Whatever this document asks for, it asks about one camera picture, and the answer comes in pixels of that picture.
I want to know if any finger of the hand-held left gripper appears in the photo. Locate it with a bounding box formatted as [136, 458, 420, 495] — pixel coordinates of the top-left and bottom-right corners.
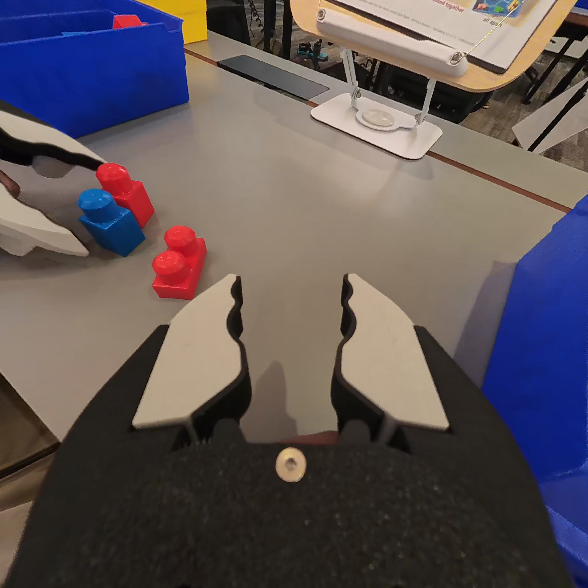
[0, 189, 91, 257]
[0, 109, 107, 172]

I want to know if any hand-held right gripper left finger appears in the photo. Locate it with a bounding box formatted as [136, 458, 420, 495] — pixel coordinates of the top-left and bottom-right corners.
[132, 274, 252, 440]

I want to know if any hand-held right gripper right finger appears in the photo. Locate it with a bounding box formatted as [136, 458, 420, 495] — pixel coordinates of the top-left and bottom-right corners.
[331, 274, 450, 443]

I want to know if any blue single-stud mega block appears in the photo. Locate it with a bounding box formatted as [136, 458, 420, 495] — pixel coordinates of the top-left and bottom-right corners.
[77, 188, 146, 257]

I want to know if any red two-stud mega block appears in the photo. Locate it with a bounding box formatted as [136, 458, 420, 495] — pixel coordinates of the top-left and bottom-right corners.
[152, 225, 208, 301]

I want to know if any red single-stud mega block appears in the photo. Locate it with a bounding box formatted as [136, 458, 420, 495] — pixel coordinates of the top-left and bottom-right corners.
[96, 163, 155, 229]

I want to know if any blue divided plastic bin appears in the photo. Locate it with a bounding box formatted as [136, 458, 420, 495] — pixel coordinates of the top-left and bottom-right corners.
[0, 0, 190, 140]

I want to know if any yellow plastic bin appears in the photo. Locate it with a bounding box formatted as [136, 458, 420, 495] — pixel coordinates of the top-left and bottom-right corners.
[138, 0, 208, 46]

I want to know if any white and wooden book stand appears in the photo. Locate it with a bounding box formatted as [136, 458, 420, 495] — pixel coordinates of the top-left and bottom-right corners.
[290, 0, 578, 161]

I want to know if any black flat pad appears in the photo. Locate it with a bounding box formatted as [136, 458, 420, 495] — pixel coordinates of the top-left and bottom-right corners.
[216, 55, 330, 101]

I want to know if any small grey table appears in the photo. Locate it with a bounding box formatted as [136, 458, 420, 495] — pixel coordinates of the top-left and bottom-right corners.
[512, 76, 588, 155]

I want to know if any printed instruction sheet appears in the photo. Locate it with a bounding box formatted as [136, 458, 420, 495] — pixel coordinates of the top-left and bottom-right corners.
[331, 0, 555, 74]

